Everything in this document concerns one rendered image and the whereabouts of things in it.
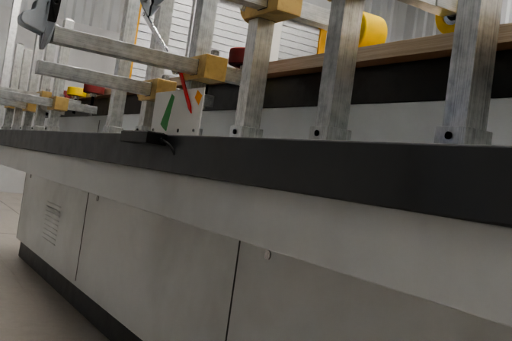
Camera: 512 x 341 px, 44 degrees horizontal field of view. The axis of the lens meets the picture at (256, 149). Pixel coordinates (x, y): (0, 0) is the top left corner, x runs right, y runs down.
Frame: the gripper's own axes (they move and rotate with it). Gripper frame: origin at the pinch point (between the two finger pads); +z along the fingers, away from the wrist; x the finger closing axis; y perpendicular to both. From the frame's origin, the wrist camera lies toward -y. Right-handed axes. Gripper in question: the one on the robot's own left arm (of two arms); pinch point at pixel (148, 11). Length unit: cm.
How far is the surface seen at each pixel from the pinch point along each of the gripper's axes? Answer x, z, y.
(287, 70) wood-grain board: 24.5, 10.7, 23.9
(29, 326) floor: 7, 98, -95
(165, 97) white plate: 5.4, 19.4, 4.4
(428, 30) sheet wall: 738, -263, -667
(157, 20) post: 6.1, -0.7, -10.1
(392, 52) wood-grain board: 24, 10, 56
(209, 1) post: 7.7, -1.5, 15.8
